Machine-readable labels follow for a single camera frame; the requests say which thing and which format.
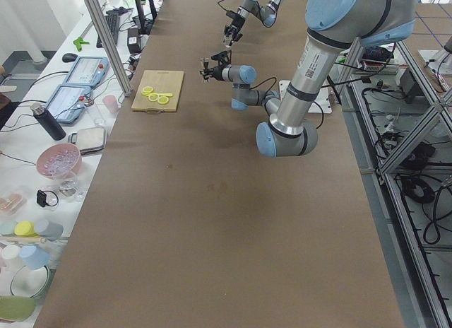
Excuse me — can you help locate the silver rectangular tray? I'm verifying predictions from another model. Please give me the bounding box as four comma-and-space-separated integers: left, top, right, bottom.
68, 127, 107, 155

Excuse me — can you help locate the grey cup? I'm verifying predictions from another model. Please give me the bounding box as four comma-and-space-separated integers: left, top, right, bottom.
34, 219, 64, 241

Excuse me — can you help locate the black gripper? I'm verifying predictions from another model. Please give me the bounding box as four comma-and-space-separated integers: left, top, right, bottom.
223, 15, 244, 47
199, 66, 223, 83

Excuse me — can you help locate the black computer mouse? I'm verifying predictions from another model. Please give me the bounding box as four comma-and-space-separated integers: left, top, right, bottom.
61, 53, 78, 63

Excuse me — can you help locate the aluminium frame post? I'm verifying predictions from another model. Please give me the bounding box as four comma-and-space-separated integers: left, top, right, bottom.
84, 0, 132, 97

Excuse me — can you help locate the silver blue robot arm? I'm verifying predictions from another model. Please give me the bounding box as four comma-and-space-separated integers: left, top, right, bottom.
223, 0, 284, 47
200, 0, 417, 158

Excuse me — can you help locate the clear glass cup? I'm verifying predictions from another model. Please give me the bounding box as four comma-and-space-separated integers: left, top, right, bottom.
223, 36, 233, 48

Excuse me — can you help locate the lemon slice near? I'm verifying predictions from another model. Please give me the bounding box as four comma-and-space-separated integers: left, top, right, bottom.
157, 96, 170, 105

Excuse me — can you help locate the yellow cup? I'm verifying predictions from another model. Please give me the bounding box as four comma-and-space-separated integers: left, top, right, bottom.
13, 221, 37, 238

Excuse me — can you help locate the blue teach pendant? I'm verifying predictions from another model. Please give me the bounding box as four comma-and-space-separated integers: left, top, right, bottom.
64, 57, 109, 88
45, 84, 92, 126

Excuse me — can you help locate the black water bottle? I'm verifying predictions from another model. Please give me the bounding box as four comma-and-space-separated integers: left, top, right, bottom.
30, 103, 66, 141

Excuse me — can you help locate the light blue cup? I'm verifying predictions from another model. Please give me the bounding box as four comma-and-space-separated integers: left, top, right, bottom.
19, 245, 50, 270

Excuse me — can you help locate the black keyboard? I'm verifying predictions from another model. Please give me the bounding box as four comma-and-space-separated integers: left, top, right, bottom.
104, 11, 120, 45

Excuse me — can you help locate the lemon slice middle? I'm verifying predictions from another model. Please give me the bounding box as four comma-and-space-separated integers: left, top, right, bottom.
148, 93, 159, 102

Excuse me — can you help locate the pink bowl with ice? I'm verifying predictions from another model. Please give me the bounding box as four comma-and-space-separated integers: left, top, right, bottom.
36, 143, 82, 179

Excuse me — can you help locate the empty wine glass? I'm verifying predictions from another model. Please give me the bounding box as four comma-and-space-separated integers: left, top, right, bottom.
52, 171, 78, 197

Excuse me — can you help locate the pink plastic cup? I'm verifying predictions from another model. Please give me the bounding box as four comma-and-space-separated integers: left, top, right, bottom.
102, 95, 119, 114

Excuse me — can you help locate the upper blue teach pendant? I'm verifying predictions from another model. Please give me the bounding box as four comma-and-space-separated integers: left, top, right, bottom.
64, 57, 109, 88

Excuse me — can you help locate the bamboo cutting board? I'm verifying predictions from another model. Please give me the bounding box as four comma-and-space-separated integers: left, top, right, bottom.
131, 70, 184, 113

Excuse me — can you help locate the steel double jigger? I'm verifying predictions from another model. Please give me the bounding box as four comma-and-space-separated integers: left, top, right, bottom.
200, 57, 210, 70

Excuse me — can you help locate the lower blue teach pendant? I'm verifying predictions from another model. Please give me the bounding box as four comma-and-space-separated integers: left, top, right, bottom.
45, 84, 92, 126

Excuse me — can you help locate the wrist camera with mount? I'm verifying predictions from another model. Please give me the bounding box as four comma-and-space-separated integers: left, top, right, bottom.
226, 10, 239, 20

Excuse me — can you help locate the green cup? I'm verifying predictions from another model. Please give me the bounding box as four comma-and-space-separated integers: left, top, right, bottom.
0, 220, 18, 236

